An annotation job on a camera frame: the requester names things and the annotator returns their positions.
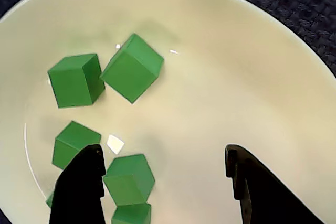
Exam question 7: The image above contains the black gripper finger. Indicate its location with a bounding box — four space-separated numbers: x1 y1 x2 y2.
225 144 326 224
49 144 107 224

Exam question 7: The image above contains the white round plate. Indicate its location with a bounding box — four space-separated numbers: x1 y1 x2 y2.
0 0 336 224

